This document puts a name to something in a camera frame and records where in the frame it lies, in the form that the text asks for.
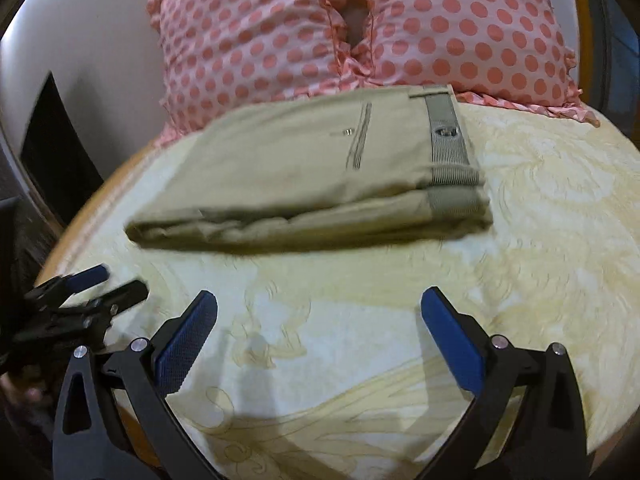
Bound black television screen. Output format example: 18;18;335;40
20;74;103;226

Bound cream patterned bedspread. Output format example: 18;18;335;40
43;105;639;479

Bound beige khaki pants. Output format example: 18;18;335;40
125;86;492;252

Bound pink polka dot pillow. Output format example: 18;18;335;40
328;0;599;125
146;0;359;145

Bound person's left hand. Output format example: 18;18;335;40
1;374;51;410

